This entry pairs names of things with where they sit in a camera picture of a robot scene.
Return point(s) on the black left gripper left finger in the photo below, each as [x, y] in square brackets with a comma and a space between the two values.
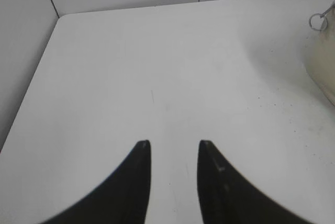
[123, 197]

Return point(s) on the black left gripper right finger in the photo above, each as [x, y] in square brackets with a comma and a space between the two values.
[225, 196]

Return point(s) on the cream canvas zipper bag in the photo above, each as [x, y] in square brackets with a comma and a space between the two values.
[320, 64]

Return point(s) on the silver ring zipper pull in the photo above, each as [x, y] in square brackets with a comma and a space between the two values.
[319, 21]

